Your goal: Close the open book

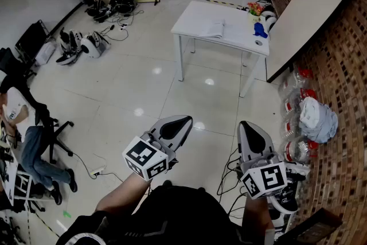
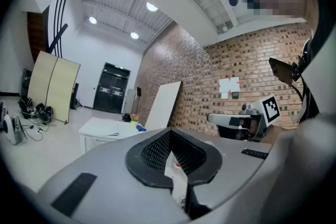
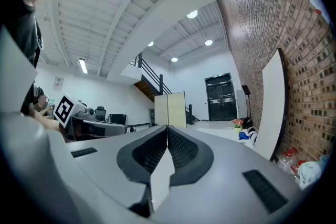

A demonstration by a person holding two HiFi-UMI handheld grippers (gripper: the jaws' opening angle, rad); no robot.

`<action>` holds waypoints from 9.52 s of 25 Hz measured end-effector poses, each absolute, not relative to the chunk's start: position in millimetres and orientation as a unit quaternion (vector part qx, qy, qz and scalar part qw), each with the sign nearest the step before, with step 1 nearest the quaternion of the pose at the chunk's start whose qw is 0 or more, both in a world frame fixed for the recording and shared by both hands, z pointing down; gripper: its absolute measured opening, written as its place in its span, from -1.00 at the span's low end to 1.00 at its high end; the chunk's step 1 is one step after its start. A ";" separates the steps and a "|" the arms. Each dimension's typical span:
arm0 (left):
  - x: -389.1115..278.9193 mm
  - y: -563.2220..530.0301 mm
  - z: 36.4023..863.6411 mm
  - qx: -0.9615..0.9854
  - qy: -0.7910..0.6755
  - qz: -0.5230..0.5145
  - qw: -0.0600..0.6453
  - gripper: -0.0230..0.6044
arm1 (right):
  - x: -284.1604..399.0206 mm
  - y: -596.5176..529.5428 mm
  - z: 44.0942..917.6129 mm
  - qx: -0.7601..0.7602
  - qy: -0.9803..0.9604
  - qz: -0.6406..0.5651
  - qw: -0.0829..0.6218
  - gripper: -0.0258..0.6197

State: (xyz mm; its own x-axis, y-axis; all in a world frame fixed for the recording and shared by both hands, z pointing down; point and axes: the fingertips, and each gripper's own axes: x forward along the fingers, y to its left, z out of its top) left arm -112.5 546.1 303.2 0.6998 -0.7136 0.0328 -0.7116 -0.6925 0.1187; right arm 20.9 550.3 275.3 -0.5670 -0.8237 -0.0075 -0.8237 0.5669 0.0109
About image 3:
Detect person's left forearm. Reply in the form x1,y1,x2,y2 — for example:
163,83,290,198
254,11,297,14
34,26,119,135
29,109,64,131

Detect black double door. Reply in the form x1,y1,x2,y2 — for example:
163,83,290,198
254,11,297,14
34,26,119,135
204,72,238,122

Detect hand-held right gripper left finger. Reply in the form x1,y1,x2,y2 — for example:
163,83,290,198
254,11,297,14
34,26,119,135
67,125,168,210

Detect ceiling tube light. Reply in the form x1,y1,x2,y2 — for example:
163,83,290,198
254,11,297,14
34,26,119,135
78,58,89,74

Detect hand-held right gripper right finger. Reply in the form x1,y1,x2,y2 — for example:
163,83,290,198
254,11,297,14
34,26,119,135
153,125,301,224

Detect grey projector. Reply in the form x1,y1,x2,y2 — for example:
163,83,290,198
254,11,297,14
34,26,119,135
76,108,96,119

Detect black music stand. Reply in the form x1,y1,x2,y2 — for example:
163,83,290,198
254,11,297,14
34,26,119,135
241,84,253,121

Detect pale blue cloth bundle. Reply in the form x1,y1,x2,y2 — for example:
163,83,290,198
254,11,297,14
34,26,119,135
298,154,332,190

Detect artificial flowers white pot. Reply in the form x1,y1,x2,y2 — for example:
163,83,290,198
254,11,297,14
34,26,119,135
230,118,244,132

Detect white round helmet device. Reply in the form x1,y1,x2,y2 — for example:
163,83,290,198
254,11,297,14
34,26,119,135
246,125,259,145

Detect staircase with black railing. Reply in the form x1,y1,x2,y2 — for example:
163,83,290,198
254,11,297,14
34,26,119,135
128,52,194,124

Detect clear plastic bottle red cap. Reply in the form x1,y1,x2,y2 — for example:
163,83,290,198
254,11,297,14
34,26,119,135
288,159,308,180
278,148,300,167

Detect large white leaning board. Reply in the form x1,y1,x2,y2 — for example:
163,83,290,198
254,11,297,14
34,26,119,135
255,48,288,164

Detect white wall paper sheet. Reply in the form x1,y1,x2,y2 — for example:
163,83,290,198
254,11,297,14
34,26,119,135
309,0,332,27

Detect black office chair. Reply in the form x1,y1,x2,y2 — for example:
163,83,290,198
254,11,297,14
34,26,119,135
94,106,107,122

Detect beige folding screen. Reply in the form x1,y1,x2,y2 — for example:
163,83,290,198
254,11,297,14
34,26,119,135
154,91,187,129

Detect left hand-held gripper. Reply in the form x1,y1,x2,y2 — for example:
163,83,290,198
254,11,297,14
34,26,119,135
53,93,127,141

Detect black rectangular panel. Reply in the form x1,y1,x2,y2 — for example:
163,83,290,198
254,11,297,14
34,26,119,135
109,113,128,125

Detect white wall poster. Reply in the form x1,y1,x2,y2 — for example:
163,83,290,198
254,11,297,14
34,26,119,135
52,76,65,92

